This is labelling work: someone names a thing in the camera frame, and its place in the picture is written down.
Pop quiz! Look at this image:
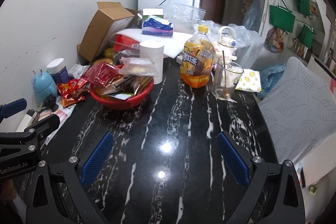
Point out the white lid supplement jar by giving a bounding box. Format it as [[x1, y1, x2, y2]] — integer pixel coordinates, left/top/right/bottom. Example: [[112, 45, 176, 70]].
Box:
[[47, 58, 70, 84]]

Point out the smiley pattern paper packet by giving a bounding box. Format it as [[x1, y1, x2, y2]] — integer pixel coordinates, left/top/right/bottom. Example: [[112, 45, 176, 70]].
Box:
[[235, 69, 262, 93]]

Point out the red plastic mesh basket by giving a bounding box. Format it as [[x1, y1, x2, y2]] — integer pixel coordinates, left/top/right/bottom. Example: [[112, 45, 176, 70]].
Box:
[[84, 63, 154, 110]]

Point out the green tote bag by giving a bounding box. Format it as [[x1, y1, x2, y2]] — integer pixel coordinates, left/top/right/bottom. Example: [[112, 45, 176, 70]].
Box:
[[269, 0, 295, 33]]

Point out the dark red triangular snack bag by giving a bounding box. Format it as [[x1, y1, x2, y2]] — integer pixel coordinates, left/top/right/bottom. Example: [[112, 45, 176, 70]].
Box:
[[82, 62, 120, 87]]

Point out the white water bottle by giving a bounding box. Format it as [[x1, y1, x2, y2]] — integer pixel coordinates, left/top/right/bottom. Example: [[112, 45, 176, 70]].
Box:
[[215, 26, 237, 64]]

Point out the seaweed cracker clear packet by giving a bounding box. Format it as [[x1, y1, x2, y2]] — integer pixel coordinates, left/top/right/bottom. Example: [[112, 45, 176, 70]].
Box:
[[100, 75, 135, 95]]

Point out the green meat snack bag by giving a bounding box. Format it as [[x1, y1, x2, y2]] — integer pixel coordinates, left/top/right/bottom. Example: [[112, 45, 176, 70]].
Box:
[[133, 76, 153, 96]]

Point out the grey leaf pattern cushion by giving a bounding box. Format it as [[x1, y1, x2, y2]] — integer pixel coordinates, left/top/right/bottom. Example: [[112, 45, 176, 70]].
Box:
[[259, 57, 335, 163]]

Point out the blue tissue pack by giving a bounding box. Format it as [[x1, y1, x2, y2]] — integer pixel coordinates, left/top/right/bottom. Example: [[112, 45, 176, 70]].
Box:
[[142, 16, 174, 37]]

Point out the clear glass cup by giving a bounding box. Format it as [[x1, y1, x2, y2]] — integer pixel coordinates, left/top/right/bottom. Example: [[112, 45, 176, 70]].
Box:
[[211, 59, 244, 101]]

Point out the white paper towel roll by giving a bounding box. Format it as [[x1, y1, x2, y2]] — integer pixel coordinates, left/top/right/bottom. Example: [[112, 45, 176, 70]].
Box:
[[139, 42, 164, 85]]

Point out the iced tea bottle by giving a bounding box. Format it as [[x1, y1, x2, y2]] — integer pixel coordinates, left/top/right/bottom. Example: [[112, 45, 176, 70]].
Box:
[[180, 25, 215, 88]]

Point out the pink green wet wipes pack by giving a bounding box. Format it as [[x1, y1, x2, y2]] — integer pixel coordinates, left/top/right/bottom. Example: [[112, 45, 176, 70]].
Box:
[[42, 103, 76, 147]]

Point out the brown cardboard box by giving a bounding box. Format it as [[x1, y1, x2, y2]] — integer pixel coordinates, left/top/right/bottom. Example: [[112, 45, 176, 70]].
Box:
[[77, 2, 135, 62]]

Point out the white desiccant sachet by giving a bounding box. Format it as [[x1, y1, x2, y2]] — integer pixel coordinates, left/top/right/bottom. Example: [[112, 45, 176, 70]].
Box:
[[68, 64, 90, 79]]

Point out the blue round humidifier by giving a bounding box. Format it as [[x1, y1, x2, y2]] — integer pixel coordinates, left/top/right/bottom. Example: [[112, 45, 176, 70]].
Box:
[[33, 70, 58, 103]]

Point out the large clear zip bag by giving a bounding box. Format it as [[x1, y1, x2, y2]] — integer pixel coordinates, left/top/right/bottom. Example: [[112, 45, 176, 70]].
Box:
[[171, 4, 206, 34]]

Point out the clear plastic container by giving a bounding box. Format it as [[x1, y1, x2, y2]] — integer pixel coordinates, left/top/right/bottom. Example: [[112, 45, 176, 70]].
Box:
[[110, 34, 139, 59]]

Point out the green white snack packet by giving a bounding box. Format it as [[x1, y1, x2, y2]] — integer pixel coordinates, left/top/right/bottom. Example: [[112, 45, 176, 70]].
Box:
[[103, 93, 134, 101]]

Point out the red sauce packets pile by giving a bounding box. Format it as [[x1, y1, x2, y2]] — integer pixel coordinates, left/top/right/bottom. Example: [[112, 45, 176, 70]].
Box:
[[56, 77, 89, 107]]

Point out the white foam sheet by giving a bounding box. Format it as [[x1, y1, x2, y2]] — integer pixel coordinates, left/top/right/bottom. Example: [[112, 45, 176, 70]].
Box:
[[114, 28, 192, 59]]

